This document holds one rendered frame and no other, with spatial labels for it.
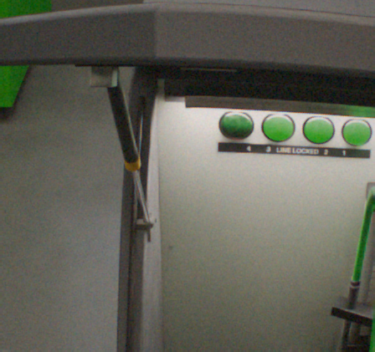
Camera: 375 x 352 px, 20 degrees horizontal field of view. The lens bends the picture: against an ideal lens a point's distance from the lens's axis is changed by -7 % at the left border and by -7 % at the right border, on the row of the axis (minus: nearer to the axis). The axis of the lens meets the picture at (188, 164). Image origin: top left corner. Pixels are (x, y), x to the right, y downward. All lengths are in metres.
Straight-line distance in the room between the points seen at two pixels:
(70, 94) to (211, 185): 2.72
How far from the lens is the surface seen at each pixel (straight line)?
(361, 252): 1.59
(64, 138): 4.05
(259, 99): 1.51
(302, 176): 1.61
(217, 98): 1.51
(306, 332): 1.83
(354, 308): 1.67
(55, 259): 3.49
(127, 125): 1.27
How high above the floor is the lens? 2.23
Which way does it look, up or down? 35 degrees down
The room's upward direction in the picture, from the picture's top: straight up
